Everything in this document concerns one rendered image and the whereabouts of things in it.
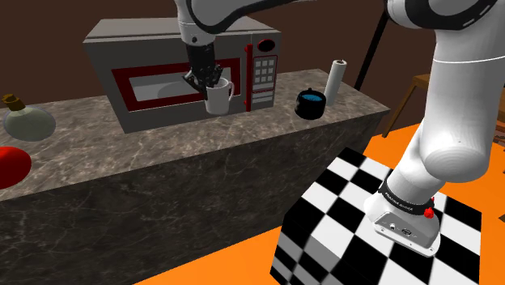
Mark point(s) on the round glass flask with cork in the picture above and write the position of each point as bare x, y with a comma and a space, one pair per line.
27, 122

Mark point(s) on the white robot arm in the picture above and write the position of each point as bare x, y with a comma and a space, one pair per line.
453, 102

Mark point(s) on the black pot with blue contents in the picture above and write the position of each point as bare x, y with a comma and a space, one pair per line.
310, 104

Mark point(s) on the black and white checkered robot stand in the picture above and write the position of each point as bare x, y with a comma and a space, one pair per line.
355, 236

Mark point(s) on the grey and red microwave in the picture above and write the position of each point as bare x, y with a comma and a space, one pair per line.
165, 47

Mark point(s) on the brown wooden table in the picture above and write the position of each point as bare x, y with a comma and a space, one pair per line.
410, 94

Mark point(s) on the red round object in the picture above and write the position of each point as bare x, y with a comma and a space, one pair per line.
12, 165

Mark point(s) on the white paper towel roll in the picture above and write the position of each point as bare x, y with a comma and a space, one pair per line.
335, 81

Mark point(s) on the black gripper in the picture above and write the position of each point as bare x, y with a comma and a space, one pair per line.
201, 63

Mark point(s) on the white mug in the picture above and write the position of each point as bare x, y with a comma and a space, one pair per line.
217, 102

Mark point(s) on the black slanted pole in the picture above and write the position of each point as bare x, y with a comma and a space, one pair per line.
371, 51

